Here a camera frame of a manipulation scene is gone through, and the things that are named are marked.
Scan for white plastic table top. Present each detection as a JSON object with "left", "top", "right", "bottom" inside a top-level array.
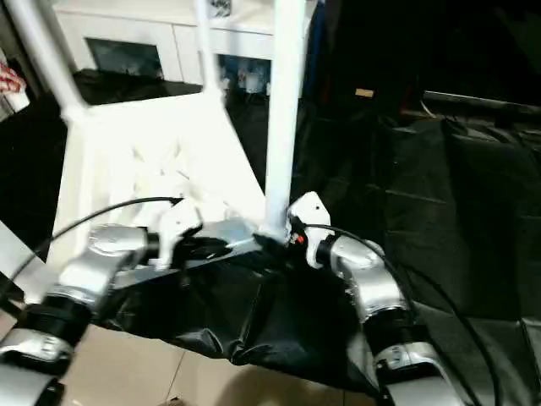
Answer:
[{"left": 25, "top": 91, "right": 297, "bottom": 305}]

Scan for white plastic table leg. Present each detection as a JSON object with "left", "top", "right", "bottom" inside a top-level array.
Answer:
[
  {"left": 0, "top": 219, "right": 50, "bottom": 297},
  {"left": 6, "top": 0, "right": 92, "bottom": 123},
  {"left": 192, "top": 0, "right": 227, "bottom": 102},
  {"left": 258, "top": 0, "right": 313, "bottom": 238}
]

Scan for black mat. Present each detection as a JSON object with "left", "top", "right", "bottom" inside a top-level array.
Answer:
[{"left": 0, "top": 69, "right": 541, "bottom": 394}]

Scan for white glass-door cabinet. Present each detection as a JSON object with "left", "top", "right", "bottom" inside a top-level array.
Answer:
[{"left": 54, "top": 0, "right": 276, "bottom": 93}]

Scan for long black bar device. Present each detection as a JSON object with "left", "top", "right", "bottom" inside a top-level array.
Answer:
[{"left": 424, "top": 91, "right": 541, "bottom": 118}]

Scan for white storage box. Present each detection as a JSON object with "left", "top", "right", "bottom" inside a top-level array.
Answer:
[{"left": 0, "top": 91, "right": 30, "bottom": 116}]

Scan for dark grey bundle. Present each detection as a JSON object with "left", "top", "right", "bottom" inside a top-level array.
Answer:
[{"left": 209, "top": 0, "right": 233, "bottom": 19}]

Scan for red clothes hangers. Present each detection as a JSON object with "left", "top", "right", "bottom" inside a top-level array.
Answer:
[{"left": 0, "top": 63, "right": 22, "bottom": 94}]

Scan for grey curtain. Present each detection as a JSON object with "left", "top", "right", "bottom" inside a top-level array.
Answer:
[{"left": 0, "top": 0, "right": 26, "bottom": 69}]

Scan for black left wrist camera cable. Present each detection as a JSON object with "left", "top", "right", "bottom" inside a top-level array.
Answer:
[{"left": 0, "top": 195, "right": 185, "bottom": 297}]

